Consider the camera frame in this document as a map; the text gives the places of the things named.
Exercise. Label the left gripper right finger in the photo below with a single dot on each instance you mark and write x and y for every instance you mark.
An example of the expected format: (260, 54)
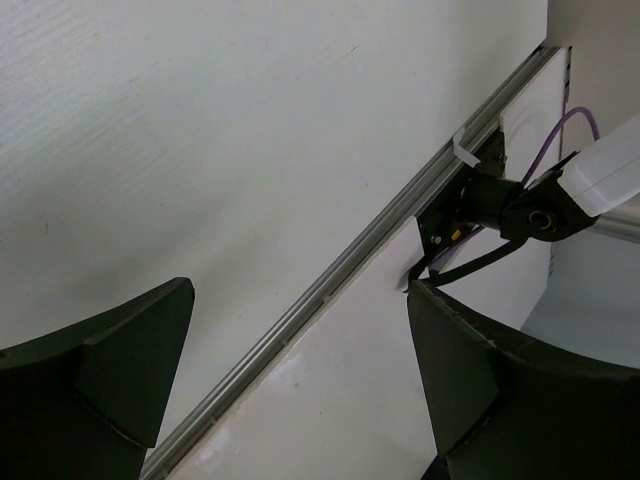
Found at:
(505, 405)

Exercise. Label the aluminium table rail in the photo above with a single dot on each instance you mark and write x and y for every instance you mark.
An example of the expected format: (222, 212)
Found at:
(249, 372)

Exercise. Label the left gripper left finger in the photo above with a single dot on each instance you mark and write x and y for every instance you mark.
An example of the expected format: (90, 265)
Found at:
(87, 401)

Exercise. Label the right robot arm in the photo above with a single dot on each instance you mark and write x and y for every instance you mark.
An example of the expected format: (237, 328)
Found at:
(564, 200)

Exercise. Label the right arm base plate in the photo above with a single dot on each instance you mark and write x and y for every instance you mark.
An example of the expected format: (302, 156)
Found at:
(450, 215)

